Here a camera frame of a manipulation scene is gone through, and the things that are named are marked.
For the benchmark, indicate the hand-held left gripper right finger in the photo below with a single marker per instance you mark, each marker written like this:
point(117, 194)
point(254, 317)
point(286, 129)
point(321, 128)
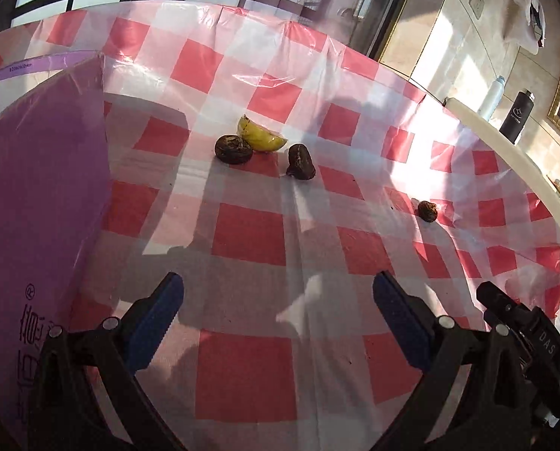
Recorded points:
point(400, 324)

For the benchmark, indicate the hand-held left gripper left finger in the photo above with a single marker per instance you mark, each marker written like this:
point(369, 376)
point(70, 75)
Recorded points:
point(155, 324)

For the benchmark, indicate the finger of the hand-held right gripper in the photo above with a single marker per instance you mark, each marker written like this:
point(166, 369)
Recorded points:
point(501, 298)

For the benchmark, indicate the dark brown lumpy chestnut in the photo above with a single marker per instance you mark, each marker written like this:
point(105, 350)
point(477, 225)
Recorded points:
point(301, 162)

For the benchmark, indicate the dark brown water chestnut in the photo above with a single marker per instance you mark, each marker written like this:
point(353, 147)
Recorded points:
point(233, 149)

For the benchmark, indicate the yellow-green citrus wedge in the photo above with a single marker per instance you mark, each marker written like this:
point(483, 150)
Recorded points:
point(261, 138)

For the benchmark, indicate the small brown nut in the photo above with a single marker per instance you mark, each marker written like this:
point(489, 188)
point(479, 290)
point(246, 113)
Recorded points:
point(428, 211)

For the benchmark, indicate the red white checkered tablecloth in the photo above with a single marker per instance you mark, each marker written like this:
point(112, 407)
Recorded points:
point(280, 253)

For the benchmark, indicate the black water bottle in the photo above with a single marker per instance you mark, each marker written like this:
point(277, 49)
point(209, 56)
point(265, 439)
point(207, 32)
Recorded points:
point(517, 117)

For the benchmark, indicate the purple plastic bag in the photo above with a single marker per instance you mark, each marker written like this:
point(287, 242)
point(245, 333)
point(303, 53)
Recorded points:
point(40, 174)

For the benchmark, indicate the white plastic bottle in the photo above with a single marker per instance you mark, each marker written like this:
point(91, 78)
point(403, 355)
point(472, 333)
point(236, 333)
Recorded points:
point(491, 98)

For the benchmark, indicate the white cloth on wall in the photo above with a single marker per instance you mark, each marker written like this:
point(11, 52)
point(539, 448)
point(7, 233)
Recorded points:
point(524, 9)

